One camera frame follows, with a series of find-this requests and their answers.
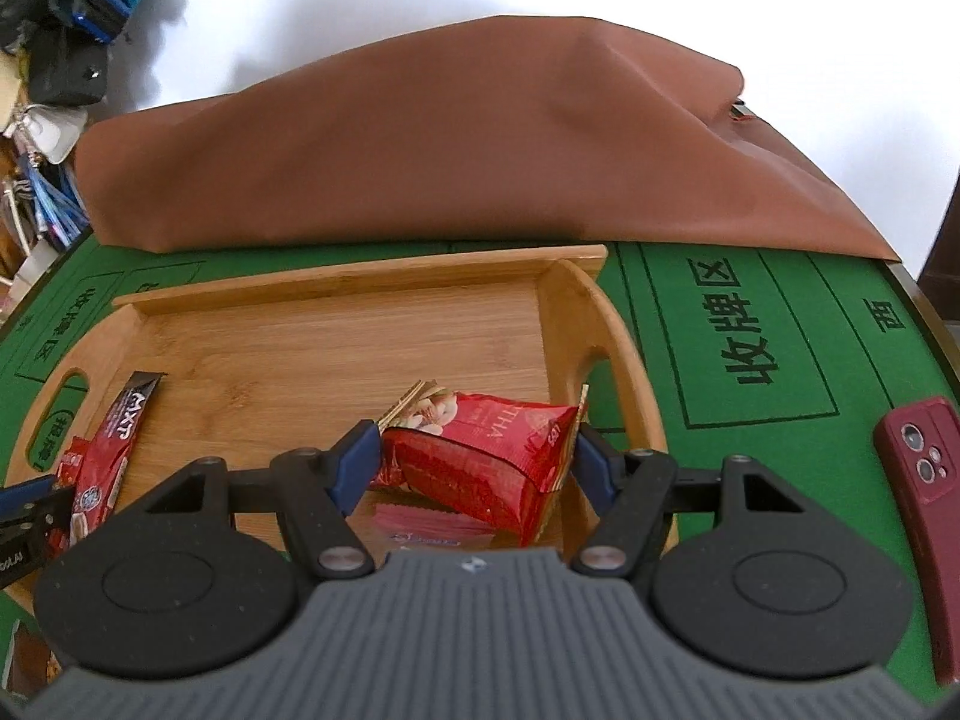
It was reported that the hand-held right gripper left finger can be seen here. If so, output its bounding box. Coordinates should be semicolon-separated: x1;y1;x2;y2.
139;420;383;582

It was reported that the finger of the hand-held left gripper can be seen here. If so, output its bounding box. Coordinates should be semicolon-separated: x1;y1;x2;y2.
0;476;76;541

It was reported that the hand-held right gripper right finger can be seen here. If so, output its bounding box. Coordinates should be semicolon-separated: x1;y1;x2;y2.
570;422;822;580

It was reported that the pink striped snack packet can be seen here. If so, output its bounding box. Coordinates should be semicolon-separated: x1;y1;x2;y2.
373;501;496;550

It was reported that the red nut packet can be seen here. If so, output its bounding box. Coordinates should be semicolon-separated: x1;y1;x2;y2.
375;381;590;548

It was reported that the dark red coffee stick packet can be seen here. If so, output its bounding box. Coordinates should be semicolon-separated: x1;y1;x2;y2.
66;371;167;541

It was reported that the wooden tray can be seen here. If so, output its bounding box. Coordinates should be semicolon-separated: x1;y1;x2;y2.
0;244;682;620

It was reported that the dark red phone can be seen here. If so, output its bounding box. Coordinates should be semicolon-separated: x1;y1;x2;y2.
874;397;960;685

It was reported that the brown leather cloth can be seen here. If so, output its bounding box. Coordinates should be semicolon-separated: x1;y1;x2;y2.
75;15;901;263

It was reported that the dark wooden furniture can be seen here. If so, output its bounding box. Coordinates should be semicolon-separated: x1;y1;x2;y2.
919;187;960;308

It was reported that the black bag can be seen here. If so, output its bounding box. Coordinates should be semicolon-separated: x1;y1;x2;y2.
26;34;110;107

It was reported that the blue cable bundle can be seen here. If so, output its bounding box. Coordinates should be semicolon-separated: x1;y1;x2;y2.
22;154;89;250

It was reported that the white keychain case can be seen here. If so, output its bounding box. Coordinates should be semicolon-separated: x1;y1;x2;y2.
11;105;89;164

